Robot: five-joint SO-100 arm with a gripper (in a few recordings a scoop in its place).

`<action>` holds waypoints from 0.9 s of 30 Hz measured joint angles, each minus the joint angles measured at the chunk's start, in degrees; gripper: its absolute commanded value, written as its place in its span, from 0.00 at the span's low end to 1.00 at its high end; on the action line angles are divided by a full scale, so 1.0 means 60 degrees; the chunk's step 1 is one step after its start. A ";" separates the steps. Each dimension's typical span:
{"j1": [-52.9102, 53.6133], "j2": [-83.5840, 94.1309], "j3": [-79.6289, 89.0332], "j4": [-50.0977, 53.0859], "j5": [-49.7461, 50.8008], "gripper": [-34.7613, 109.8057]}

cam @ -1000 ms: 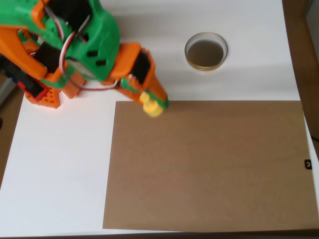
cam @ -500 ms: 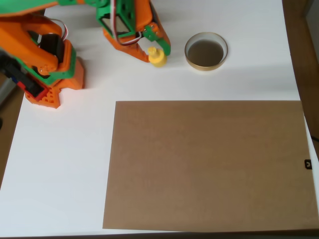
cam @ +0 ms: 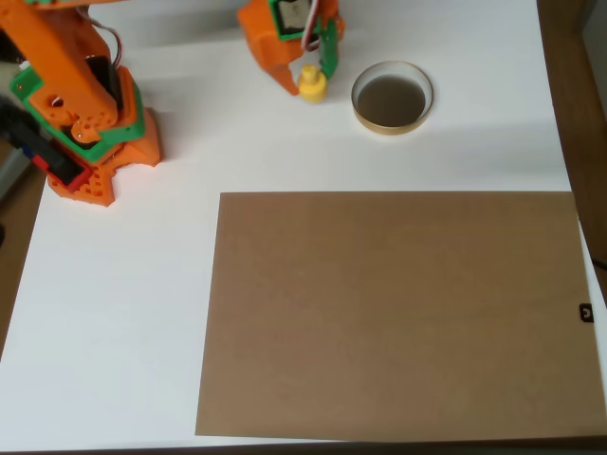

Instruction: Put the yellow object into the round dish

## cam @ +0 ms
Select black red controller board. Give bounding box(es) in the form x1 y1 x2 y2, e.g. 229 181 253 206
11 125 94 193

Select round gold-rimmed dish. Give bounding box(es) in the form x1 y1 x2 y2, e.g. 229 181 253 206
351 60 434 137

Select white red servo cable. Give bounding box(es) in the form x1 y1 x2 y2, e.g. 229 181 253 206
301 0 325 55

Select brown rectangular board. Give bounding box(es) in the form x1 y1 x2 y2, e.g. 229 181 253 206
194 190 607 439

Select small yellow peg piece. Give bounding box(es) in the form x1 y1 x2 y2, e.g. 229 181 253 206
297 64 330 104

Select black sleeved cable bundle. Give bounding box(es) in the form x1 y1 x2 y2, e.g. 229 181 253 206
0 92 43 143

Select orange robot base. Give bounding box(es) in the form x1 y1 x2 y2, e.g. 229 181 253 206
46 106 164 210

